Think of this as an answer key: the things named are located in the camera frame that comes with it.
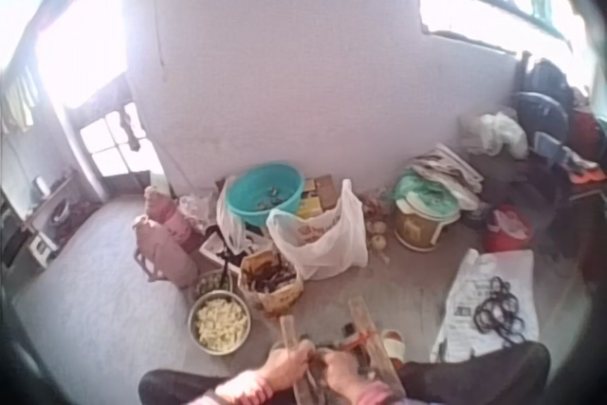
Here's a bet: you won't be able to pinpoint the person's left hand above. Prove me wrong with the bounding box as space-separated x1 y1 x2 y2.
259 338 317 395

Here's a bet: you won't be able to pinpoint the person's right hand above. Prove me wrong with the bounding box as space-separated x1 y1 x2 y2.
322 350 377 399

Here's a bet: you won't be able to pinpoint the dark vegetable piece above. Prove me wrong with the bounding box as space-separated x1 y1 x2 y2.
306 346 336 377

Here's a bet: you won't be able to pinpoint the carton of dark vegetables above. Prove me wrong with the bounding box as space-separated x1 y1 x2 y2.
238 249 304 316

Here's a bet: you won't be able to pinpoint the steel bowl of yellow pieces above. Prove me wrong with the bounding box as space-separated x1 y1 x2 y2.
187 289 252 357

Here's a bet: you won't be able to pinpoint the white printed plastic bag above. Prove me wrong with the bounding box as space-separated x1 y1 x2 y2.
266 178 369 282

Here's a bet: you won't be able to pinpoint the steel bowl of green scraps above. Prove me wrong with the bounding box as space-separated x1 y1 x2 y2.
194 267 234 300

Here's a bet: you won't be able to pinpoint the heap of onions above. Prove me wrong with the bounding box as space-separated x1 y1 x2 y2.
363 195 395 265

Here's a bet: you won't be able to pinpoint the white printed woven sack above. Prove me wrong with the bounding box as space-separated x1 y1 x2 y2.
429 248 541 364

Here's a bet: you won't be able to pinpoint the person's legs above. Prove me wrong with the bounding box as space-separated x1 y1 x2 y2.
138 327 552 405

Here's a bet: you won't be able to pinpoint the white thin plastic bag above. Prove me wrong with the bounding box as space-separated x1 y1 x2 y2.
215 175 248 254

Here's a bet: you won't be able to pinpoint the brown cardboard boxes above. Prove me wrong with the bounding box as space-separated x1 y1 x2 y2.
296 174 339 219

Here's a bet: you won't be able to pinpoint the yellow bucket with green bag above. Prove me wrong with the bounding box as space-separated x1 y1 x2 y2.
393 173 462 252

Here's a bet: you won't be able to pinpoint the teal plastic basin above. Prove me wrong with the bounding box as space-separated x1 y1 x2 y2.
225 160 305 229

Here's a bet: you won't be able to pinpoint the pink cloth sack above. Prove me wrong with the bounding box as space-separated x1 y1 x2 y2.
132 185 200 288

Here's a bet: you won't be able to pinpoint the clear crumpled plastic bag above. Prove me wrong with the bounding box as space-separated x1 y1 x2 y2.
177 192 215 230

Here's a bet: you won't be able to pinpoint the pile of folded sacks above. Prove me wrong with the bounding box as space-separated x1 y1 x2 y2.
408 142 486 210

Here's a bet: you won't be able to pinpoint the white bulging plastic bag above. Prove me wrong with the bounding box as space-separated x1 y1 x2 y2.
458 111 529 159

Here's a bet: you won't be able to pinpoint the wooden glazed door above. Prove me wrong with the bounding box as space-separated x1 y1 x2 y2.
28 0 168 203

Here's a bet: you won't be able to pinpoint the cluttered low shelf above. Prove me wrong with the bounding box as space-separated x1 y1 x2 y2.
0 168 99 276

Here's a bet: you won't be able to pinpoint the table with orange item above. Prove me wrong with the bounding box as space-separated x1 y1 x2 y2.
554 152 607 216

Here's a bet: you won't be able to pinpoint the blue plastic chair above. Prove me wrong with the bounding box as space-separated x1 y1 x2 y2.
510 90 571 174

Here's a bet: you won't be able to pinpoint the red bag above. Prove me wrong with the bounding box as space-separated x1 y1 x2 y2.
567 108 606 163

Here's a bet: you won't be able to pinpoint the dark backpack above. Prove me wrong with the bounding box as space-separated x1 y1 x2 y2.
524 57 576 103

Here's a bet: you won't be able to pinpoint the hanging yellow cloths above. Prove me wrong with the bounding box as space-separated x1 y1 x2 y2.
0 66 40 137

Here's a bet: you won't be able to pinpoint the wooden slat cutter frame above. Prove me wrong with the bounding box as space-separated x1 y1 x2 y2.
278 297 409 405

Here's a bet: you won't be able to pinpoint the black coiled cable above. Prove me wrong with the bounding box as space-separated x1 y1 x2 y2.
473 275 527 347

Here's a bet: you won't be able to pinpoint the window with dark frame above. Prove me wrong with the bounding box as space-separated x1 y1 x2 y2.
413 0 587 56

